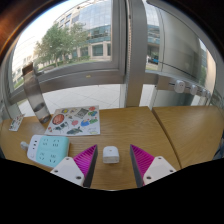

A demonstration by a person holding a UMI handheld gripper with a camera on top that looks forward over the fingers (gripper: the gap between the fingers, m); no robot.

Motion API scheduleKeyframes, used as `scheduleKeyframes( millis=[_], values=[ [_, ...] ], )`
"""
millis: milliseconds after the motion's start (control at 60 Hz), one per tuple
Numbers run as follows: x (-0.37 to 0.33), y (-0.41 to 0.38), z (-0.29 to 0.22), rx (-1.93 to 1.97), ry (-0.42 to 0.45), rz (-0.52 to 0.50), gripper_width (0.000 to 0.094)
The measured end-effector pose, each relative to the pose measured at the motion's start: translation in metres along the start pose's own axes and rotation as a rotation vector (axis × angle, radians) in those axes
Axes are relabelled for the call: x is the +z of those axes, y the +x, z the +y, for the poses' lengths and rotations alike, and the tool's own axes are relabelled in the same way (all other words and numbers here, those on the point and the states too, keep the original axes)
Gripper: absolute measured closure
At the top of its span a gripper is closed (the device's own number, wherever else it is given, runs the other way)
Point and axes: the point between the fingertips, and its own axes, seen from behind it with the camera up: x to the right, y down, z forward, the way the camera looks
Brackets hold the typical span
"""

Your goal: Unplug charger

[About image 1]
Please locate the glass office building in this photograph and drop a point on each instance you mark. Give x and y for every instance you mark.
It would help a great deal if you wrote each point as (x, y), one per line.
(96, 26)

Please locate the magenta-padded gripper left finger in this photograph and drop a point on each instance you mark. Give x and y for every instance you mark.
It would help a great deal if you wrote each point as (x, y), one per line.
(71, 168)

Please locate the white round wall knob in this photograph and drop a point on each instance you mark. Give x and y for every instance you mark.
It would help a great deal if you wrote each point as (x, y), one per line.
(207, 94)
(179, 86)
(202, 92)
(193, 90)

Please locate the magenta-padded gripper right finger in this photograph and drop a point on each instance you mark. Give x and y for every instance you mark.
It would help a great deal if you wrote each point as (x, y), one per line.
(153, 168)

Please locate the small colourful sticker sheet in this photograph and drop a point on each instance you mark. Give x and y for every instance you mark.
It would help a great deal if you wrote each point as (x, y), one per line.
(16, 123)

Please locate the large colourful sticker sheet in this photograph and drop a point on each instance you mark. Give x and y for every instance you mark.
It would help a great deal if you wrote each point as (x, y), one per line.
(75, 120)

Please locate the green tree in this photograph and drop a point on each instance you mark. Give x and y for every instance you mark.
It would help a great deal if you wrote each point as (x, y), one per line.
(58, 43)

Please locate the small white charger block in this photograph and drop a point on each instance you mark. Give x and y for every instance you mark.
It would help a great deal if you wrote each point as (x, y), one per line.
(110, 155)

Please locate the white and mint power strip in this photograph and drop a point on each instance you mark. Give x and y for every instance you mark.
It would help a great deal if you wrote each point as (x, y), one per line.
(50, 150)

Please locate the grey window frame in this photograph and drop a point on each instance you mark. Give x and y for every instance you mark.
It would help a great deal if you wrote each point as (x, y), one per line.
(119, 40)

